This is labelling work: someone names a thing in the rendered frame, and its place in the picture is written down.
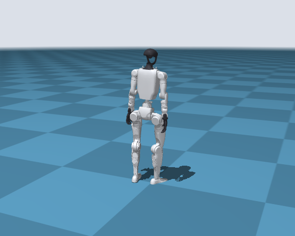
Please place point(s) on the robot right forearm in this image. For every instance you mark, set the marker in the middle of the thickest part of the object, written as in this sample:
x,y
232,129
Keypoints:
x,y
164,105

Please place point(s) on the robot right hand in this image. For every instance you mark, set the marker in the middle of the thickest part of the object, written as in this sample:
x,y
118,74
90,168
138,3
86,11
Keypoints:
x,y
165,122

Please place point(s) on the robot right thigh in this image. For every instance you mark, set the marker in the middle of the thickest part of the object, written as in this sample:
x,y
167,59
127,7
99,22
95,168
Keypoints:
x,y
157,120

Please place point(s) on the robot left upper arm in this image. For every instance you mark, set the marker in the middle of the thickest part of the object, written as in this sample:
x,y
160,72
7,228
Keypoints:
x,y
133,89

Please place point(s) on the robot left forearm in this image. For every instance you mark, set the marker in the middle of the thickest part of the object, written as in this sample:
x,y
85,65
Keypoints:
x,y
131,102

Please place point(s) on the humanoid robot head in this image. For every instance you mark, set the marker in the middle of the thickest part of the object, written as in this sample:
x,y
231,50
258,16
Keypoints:
x,y
149,53

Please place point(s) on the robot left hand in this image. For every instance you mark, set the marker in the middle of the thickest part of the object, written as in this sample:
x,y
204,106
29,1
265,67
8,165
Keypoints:
x,y
128,120

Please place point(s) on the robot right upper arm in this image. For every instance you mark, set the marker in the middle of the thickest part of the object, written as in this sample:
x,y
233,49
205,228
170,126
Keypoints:
x,y
162,76

